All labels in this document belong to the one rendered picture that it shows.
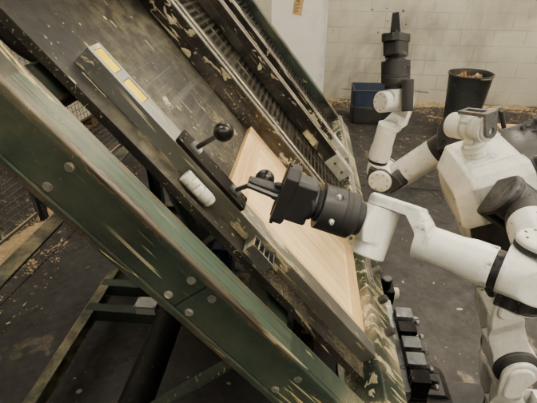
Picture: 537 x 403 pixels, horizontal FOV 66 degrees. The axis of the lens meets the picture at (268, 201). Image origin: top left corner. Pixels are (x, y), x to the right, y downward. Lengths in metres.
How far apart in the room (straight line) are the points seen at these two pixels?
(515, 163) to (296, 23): 3.94
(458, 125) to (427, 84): 5.36
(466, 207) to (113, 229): 0.83
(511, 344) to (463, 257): 0.88
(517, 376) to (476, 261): 0.93
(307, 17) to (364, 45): 1.64
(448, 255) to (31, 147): 0.65
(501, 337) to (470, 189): 0.61
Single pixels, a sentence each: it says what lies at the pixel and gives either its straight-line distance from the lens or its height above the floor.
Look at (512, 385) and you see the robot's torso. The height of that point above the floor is 0.59.
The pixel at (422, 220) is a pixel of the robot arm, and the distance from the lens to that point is 0.77.
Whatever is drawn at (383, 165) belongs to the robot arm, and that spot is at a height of 1.18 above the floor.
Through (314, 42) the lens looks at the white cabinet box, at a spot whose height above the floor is 1.01.
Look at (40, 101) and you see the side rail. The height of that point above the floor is 1.61.
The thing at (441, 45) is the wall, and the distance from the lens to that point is 6.43.
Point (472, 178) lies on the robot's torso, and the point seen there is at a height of 1.32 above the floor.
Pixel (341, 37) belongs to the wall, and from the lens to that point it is 6.28.
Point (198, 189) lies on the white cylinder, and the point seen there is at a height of 1.39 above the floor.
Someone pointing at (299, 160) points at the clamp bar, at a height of 1.22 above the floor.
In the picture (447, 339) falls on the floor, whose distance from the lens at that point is 2.57.
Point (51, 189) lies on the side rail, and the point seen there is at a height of 1.49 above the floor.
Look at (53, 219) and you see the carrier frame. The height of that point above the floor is 0.78.
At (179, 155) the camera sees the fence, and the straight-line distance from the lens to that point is 0.85.
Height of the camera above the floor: 1.78
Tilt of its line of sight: 30 degrees down
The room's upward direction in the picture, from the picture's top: straight up
